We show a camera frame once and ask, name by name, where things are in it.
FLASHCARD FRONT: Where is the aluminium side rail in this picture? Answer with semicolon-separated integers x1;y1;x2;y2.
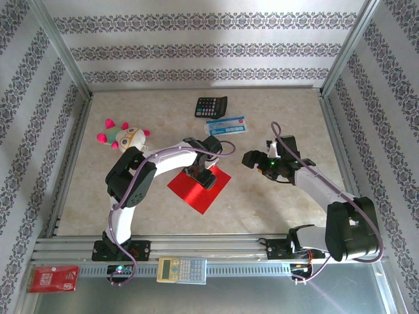
44;93;96;239
318;91;374;236

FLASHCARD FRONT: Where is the black desk calculator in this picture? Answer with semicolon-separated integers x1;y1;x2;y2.
194;96;228;119

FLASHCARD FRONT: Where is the grey metal sheet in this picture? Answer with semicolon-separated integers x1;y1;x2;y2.
19;261;403;314

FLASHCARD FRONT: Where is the long aluminium mounting rail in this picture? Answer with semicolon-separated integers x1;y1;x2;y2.
31;232;390;263

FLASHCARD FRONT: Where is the small circuit board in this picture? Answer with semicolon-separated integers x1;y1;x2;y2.
107;263;135;278
290;261;314;276

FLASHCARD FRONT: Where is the red cloth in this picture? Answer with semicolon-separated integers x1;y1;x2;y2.
166;165;232;216

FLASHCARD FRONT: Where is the grey slotted cable duct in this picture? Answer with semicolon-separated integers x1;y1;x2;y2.
78;263;295;279

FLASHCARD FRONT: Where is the aluminium frame post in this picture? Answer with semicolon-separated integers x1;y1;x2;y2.
27;0;94;101
319;0;389;99

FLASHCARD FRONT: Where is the white pink plush toy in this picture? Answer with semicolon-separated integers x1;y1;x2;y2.
96;118;151;154

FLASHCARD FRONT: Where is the red flat packet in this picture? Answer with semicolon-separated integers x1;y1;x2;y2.
26;265;80;294

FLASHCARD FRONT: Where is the blue white flat packet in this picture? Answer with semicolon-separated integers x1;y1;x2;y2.
205;115;249;137

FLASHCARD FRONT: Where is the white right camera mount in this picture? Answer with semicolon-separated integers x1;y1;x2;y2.
266;139;282;160

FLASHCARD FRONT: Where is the thin aluminium edge rail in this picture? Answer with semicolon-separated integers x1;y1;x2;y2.
88;84;323;94

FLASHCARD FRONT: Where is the beige grey scientific calculator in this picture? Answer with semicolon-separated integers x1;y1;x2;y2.
156;256;208;285

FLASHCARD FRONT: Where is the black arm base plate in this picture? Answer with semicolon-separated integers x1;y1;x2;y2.
91;239;152;262
264;237;315;262

